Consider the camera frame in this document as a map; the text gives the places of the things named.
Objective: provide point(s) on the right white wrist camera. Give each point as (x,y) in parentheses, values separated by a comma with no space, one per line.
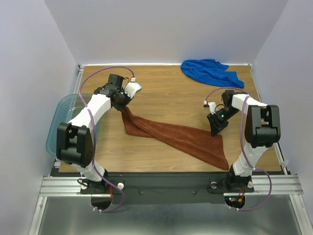
(211,106)

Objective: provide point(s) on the blue towel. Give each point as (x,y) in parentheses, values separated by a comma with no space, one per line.
(211,72)

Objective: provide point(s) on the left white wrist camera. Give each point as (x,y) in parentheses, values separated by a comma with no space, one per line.
(132,88)

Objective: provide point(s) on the brown towel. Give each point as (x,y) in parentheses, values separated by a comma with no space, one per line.
(195,142)

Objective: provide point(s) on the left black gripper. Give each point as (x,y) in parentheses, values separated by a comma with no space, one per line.
(128,100)

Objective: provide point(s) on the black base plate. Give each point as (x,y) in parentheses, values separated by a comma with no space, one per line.
(166,188)

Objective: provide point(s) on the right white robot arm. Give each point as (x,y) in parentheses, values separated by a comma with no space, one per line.
(259,130)

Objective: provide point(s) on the aluminium frame rail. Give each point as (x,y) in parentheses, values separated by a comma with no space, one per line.
(68,186)

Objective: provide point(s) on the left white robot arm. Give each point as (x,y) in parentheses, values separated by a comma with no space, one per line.
(82,157)

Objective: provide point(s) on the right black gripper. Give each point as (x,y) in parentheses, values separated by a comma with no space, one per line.
(215,125)

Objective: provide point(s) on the teal plastic bin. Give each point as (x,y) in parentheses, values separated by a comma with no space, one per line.
(67,109)

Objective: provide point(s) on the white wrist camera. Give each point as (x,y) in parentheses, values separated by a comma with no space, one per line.
(132,88)
(211,106)

